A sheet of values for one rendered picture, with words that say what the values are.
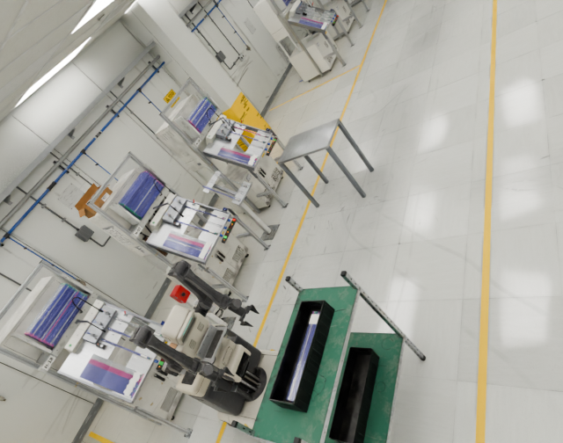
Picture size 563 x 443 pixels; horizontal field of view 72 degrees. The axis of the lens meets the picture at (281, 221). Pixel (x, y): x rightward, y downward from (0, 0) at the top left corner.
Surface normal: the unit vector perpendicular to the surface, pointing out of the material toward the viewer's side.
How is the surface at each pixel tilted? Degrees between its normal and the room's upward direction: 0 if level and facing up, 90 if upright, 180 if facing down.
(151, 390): 90
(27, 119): 90
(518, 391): 0
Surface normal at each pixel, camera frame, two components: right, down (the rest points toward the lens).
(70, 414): 0.73, -0.17
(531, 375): -0.60, -0.61
